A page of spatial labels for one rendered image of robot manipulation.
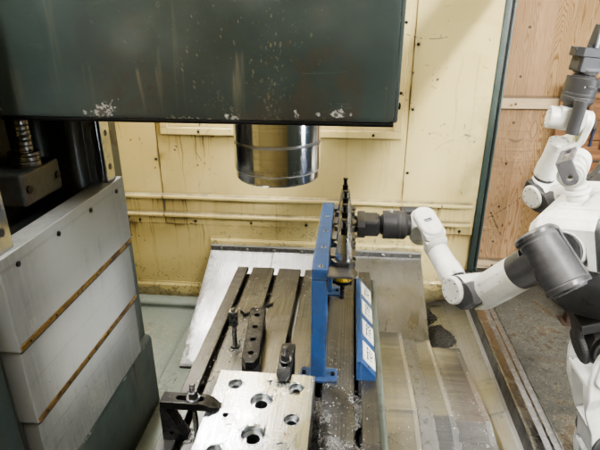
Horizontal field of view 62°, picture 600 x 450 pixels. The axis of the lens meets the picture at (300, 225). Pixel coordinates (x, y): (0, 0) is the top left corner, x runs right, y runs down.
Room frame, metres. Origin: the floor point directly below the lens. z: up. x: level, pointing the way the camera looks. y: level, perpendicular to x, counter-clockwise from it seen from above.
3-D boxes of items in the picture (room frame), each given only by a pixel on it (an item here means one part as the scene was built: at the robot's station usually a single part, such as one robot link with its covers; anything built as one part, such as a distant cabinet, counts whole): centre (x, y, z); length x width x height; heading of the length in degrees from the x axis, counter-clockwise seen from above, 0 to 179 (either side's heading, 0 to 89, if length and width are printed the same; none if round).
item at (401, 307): (1.56, -0.03, 0.75); 0.89 x 0.70 x 0.26; 84
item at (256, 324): (1.17, 0.13, 0.93); 0.26 x 0.05 x 0.06; 179
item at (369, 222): (1.43, -0.24, 1.19); 0.13 x 0.12 x 0.10; 174
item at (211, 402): (0.86, 0.24, 0.97); 0.13 x 0.03 x 0.15; 84
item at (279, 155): (0.91, 0.04, 1.56); 0.16 x 0.16 x 0.12
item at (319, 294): (1.07, -0.05, 1.05); 0.10 x 0.05 x 0.30; 84
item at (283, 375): (1.00, 0.03, 0.97); 0.13 x 0.03 x 0.15; 174
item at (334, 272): (1.06, -0.10, 1.21); 0.07 x 0.05 x 0.01; 84
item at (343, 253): (1.12, -0.11, 1.26); 0.04 x 0.04 x 0.07
